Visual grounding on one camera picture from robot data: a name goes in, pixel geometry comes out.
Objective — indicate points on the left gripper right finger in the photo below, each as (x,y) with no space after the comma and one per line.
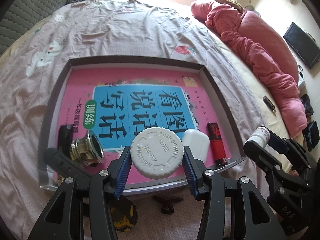
(192,173)

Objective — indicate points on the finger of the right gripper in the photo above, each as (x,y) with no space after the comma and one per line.
(275,175)
(300,159)

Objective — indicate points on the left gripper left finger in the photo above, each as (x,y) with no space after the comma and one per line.
(121,172)

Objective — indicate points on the small white pill bottle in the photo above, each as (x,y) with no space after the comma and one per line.
(261,136)

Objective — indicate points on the white earbuds case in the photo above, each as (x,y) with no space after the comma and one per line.
(198,143)

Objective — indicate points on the white round bottle cap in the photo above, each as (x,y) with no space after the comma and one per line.
(156,153)

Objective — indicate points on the red and black lighter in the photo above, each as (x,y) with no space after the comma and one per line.
(216,144)

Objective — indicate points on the shiny metal ring fitting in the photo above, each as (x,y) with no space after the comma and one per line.
(87,151)

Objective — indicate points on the small black clip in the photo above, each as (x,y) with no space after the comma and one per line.
(167,207)

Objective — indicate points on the black and yellow wristwatch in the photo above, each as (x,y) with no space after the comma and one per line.
(105,211)

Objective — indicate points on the pink and blue book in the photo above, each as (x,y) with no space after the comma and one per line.
(118,103)

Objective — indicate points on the grey cardboard box tray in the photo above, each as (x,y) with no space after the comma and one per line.
(48,137)

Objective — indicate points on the red pink quilt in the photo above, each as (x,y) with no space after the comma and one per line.
(263,50)

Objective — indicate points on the black television screen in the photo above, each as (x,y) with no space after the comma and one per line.
(303,44)

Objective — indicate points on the pink patterned bed sheet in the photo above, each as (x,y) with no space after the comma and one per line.
(100,28)

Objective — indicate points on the grey quilted headboard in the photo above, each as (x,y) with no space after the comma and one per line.
(22,16)

